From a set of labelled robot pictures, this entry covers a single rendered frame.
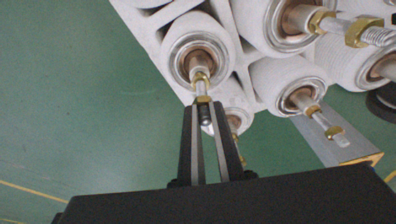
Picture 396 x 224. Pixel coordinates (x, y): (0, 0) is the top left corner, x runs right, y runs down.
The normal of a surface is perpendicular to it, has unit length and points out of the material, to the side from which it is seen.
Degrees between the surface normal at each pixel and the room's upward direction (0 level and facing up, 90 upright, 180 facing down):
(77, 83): 0
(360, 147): 90
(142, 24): 0
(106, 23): 0
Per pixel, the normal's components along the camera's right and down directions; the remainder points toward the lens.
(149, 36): 0.04, 0.65
